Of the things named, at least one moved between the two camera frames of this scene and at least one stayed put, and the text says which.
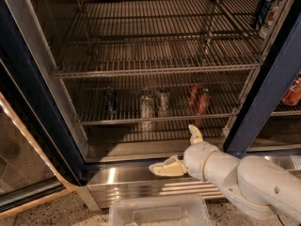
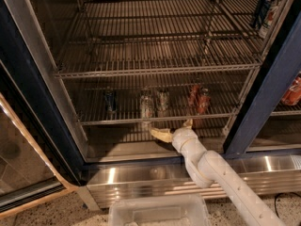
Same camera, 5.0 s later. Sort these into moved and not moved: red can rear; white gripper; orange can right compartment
Moved: white gripper
Not moved: red can rear; orange can right compartment
